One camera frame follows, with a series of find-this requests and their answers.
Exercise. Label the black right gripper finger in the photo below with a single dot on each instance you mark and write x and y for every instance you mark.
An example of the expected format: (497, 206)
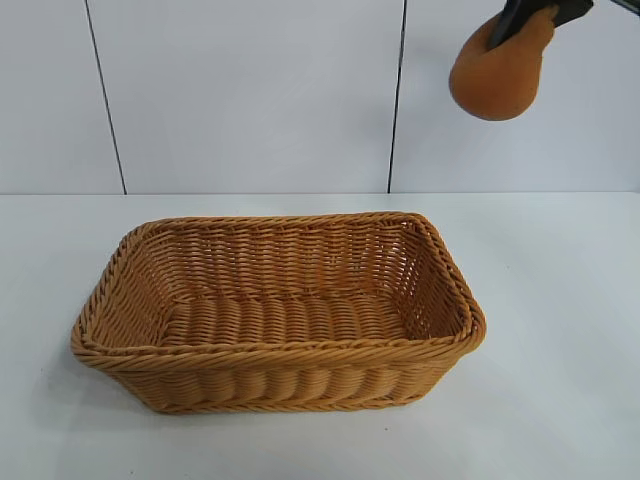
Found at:
(570, 9)
(506, 25)

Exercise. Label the bumpy orange fruit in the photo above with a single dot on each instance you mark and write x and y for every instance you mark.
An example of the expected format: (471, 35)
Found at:
(495, 85)

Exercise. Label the brown woven wicker basket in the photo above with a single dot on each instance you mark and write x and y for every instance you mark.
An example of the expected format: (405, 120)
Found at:
(280, 350)

